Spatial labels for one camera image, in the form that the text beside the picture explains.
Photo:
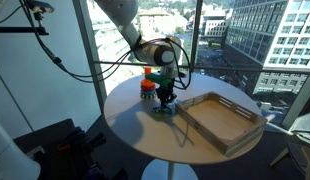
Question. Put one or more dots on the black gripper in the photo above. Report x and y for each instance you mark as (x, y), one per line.
(166, 91)

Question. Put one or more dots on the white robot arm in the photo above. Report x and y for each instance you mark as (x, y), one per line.
(151, 53)

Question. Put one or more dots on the white rounded robot base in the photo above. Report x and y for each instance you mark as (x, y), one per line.
(11, 160)

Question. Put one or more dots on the wooden slatted tray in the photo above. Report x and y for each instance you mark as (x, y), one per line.
(221, 123)

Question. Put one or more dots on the black window railing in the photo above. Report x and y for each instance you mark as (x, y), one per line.
(228, 69)

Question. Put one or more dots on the black and blue clamp pile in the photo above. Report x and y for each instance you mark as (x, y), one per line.
(71, 153)

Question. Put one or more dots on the dark office chair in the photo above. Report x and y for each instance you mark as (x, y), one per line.
(298, 143)

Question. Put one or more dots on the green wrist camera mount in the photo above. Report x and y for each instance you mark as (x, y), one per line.
(158, 79)

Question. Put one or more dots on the black camera on stand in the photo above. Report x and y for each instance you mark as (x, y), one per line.
(40, 6)

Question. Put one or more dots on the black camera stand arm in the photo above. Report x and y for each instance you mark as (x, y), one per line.
(21, 30)

